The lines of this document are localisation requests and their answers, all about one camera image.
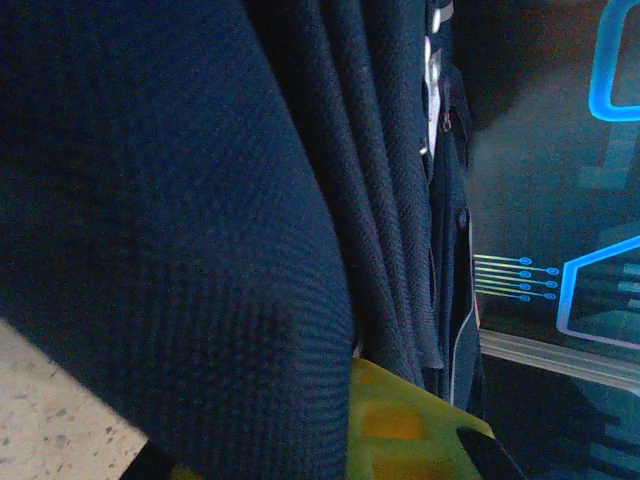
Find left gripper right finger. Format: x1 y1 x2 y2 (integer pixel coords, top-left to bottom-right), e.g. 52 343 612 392
344 357 526 480

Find navy blue student backpack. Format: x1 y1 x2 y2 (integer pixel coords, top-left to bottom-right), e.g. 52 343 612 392
0 0 486 480

